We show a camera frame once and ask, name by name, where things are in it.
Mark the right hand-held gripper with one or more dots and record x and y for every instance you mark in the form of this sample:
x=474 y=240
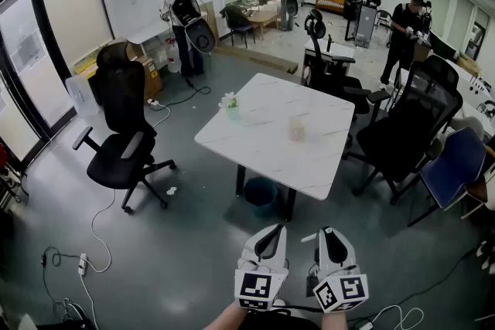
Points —
x=340 y=290

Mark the teal waste bin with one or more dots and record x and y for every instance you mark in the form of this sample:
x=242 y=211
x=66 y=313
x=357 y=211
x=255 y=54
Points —
x=261 y=197

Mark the water jug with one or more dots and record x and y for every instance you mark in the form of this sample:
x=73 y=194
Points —
x=174 y=60

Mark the yellow sofa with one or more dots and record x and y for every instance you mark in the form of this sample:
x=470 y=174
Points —
x=328 y=2

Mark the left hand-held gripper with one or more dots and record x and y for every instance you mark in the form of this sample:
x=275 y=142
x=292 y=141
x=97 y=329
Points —
x=255 y=286

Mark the dark chair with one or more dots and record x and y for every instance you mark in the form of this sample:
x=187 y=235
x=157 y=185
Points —
x=236 y=21

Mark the person's black clothing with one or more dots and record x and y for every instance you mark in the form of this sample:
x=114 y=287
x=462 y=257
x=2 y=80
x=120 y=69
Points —
x=282 y=320

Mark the person's left forearm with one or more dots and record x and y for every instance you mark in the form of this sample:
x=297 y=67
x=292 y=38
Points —
x=226 y=317

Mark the white plastic stick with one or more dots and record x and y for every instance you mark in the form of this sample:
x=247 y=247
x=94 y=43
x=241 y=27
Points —
x=308 y=238

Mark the blue chair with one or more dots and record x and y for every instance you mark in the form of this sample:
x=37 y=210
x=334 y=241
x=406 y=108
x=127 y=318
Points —
x=452 y=170

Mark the white paper scrap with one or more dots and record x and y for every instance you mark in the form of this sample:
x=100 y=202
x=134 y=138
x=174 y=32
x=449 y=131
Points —
x=171 y=190

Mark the white desk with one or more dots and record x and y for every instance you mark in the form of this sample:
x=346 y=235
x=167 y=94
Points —
x=340 y=50

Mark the green vase with flowers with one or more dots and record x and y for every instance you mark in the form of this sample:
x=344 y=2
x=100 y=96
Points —
x=232 y=108

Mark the black table leg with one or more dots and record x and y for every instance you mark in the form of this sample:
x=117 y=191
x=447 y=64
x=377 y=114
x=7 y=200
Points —
x=290 y=205
x=240 y=181

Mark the cardboard box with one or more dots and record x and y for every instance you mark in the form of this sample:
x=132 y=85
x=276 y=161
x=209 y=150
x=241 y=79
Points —
x=151 y=77

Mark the person's right forearm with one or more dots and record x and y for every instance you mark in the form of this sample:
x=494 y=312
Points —
x=334 y=321

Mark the black office chair with headrest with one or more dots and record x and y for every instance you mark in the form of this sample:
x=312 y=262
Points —
x=328 y=81

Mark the white power strip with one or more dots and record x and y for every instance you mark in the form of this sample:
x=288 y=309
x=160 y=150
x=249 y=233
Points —
x=153 y=102
x=82 y=264

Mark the black chair shell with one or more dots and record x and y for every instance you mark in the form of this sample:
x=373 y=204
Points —
x=199 y=31

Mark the wooden table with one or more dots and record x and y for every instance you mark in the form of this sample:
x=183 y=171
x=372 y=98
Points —
x=265 y=17

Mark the black office chair grey armrests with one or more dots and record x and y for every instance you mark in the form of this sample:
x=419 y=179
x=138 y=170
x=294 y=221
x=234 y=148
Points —
x=120 y=127

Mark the clear plastic bin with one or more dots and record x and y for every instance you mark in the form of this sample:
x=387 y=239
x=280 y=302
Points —
x=82 y=94

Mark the black mesh office chair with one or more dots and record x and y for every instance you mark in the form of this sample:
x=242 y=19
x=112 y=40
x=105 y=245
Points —
x=410 y=127

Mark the translucent plastic cup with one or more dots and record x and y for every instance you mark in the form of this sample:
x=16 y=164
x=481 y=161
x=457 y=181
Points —
x=296 y=129

